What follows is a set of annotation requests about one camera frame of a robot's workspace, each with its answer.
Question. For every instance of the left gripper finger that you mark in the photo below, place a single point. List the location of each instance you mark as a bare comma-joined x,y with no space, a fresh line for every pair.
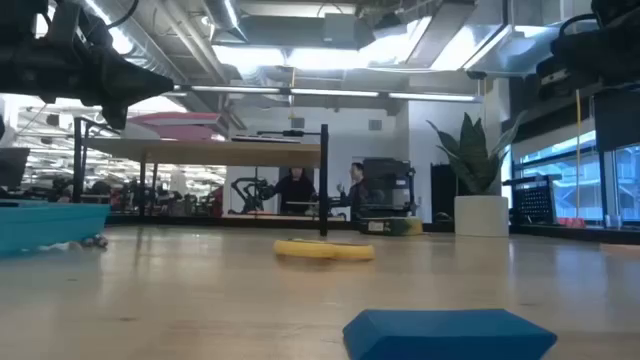
117,115
130,80

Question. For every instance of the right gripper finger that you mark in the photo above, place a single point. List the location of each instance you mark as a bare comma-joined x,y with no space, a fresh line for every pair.
555,82

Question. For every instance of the translucent pencil case blue lid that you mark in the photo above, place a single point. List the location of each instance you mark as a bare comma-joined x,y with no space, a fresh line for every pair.
45,225

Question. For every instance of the blue bevelled eraser block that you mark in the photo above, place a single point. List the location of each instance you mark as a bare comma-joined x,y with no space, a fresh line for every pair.
450,335

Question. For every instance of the black background robot arm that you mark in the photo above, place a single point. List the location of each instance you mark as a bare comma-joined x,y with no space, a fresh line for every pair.
247,192

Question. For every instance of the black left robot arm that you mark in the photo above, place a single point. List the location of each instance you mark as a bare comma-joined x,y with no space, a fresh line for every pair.
15,20

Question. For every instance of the black metal shelf leg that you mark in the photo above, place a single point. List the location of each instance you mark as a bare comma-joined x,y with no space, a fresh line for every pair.
77,160
323,190

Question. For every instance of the black monitor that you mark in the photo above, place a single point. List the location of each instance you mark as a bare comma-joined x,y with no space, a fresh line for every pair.
12,167

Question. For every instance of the green snake plant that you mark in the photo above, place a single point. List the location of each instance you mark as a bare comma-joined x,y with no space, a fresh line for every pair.
472,155

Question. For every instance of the black pegboard stand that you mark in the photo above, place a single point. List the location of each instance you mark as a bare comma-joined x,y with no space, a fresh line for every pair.
532,200

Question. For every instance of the red small object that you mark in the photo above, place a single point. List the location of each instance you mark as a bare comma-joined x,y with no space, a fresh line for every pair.
570,222

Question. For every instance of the white desk calculator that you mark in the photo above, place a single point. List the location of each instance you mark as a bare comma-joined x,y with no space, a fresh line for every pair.
265,138

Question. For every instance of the clear plastic cup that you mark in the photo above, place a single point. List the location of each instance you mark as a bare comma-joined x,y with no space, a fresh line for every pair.
613,221

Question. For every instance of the white plant pot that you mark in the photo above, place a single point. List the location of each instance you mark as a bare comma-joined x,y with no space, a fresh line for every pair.
481,216

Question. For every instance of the black cabinet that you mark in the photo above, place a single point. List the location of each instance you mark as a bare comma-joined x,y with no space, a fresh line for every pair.
442,192

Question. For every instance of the black bar with clamp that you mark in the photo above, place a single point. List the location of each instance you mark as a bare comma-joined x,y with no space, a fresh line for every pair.
287,133

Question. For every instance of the person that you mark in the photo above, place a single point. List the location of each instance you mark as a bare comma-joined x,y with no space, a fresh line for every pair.
356,190
295,192

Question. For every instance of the black printer machine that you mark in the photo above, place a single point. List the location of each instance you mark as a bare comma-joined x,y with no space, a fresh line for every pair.
387,185

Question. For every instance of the long ceiling light bar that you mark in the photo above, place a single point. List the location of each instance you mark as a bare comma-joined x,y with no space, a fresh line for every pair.
330,93

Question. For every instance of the grey wall vent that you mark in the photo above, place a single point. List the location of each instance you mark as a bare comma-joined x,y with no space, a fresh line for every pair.
375,125
297,123

